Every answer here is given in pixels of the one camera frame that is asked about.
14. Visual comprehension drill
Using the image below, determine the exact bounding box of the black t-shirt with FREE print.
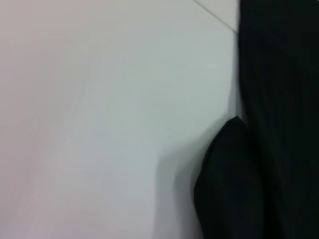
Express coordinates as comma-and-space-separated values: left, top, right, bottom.
193, 0, 319, 239

